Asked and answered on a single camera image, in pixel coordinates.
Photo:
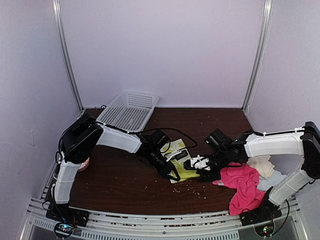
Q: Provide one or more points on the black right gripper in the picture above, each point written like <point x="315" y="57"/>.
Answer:
<point x="208" y="176"/>

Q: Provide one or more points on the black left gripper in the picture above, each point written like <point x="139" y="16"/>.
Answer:
<point x="167" y="169"/>

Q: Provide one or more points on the green and white patterned towel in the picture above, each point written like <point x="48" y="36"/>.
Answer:
<point x="184" y="174"/>

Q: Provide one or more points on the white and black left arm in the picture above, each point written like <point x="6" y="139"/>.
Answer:
<point x="79" y="140"/>

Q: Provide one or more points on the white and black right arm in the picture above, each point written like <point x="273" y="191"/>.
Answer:
<point x="302" y="141"/>

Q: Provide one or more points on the pink towel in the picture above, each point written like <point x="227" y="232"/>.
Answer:
<point x="244" y="179"/>

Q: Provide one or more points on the white perforated plastic basket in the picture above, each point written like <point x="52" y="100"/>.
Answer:
<point x="129" y="111"/>

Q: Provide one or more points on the cream towel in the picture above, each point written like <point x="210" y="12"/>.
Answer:
<point x="262" y="164"/>

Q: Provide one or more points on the light blue towel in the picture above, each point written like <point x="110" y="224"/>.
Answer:
<point x="266" y="183"/>

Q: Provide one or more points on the red patterned bowl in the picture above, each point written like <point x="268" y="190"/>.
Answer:
<point x="84" y="165"/>

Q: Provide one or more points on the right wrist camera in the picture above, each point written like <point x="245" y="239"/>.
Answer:
<point x="197" y="163"/>

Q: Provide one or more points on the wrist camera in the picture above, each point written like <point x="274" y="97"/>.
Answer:
<point x="178" y="154"/>
<point x="197" y="163"/>

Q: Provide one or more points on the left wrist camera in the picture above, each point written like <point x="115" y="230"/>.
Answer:
<point x="178" y="154"/>

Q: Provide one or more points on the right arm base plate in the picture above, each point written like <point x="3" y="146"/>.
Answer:
<point x="259" y="215"/>

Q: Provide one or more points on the right aluminium corner post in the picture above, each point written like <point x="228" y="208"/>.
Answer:
<point x="257" y="63"/>

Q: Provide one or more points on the aluminium corner post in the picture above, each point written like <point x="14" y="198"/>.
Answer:
<point x="65" y="53"/>
<point x="257" y="63"/>

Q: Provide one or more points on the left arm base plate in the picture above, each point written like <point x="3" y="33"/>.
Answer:
<point x="69" y="215"/>

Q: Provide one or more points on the left aluminium corner post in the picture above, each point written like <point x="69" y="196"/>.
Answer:
<point x="65" y="53"/>

